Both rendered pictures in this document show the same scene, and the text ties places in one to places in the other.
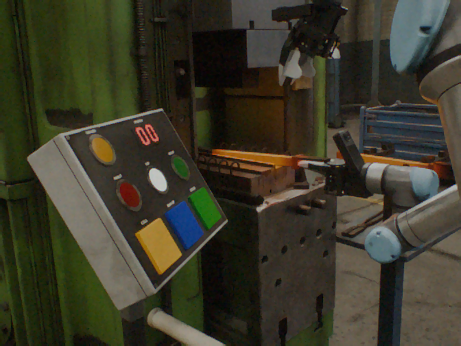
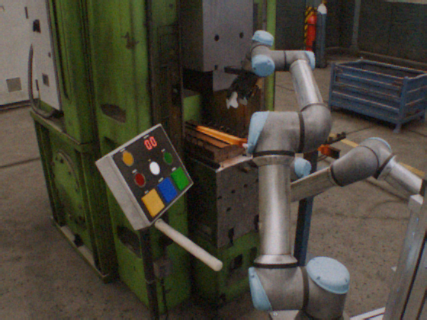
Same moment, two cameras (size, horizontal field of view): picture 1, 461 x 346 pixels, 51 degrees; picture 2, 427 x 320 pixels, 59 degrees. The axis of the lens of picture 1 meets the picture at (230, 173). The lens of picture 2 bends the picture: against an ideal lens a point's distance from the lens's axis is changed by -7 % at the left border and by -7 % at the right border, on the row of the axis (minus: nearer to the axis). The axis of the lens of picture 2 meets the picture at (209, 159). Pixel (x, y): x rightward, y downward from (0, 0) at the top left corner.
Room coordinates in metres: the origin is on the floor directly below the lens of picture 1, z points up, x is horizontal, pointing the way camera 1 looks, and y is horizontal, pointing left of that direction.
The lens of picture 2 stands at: (-0.46, -0.19, 1.72)
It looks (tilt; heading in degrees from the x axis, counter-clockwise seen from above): 24 degrees down; 5
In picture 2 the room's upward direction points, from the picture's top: 1 degrees counter-clockwise
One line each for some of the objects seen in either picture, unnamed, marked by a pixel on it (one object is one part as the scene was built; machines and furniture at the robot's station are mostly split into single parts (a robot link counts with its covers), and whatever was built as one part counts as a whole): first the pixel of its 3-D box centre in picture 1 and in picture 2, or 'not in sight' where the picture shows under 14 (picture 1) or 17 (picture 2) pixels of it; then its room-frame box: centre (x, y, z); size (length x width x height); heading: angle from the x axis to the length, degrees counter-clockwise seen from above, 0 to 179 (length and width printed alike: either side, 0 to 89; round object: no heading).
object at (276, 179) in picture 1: (221, 169); (201, 139); (1.49, 0.03, 0.96); 0.42 x 0.20 x 0.09; 46
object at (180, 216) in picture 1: (182, 225); (166, 190); (0.84, 0.09, 1.01); 0.07 x 0.05 x 0.07; 161
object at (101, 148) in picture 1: (102, 150); (127, 158); (0.77, 0.21, 1.16); 0.05 x 0.03 x 0.04; 136
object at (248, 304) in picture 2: not in sight; (232, 300); (1.31, -0.16, 0.01); 0.58 x 0.39 x 0.01; 136
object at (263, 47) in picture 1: (217, 51); (200, 71); (1.49, 0.03, 1.32); 0.42 x 0.20 x 0.10; 46
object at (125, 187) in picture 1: (129, 195); (139, 179); (0.76, 0.17, 1.09); 0.05 x 0.03 x 0.04; 136
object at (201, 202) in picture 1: (203, 209); (178, 179); (0.93, 0.06, 1.01); 0.07 x 0.05 x 0.07; 161
